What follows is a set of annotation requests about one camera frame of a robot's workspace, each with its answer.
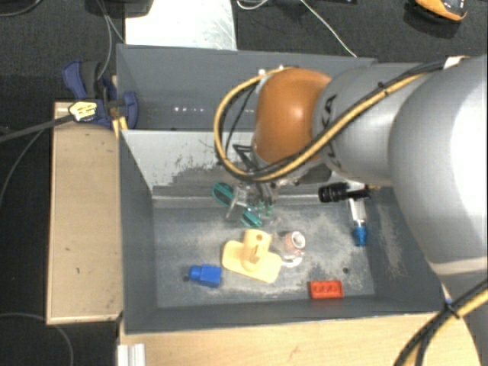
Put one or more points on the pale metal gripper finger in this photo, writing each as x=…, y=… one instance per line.
x=235, y=212
x=241, y=196

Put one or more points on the teal green sunglasses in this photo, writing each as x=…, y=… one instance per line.
x=222, y=193

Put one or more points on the yellow plastic toy part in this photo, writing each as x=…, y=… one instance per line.
x=249, y=259

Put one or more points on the grey metal bin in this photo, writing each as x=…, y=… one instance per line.
x=183, y=212

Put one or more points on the small clear cup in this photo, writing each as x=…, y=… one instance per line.
x=293, y=244

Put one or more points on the blue plastic block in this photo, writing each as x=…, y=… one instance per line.
x=206, y=275

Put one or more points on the white tube with blue cap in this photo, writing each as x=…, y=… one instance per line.
x=359, y=227

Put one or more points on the red toy brick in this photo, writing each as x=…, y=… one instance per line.
x=326, y=289

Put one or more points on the pale wood flat board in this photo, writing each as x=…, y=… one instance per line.
x=85, y=219

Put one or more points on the black cylinder on white bracket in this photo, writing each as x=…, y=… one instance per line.
x=335, y=193

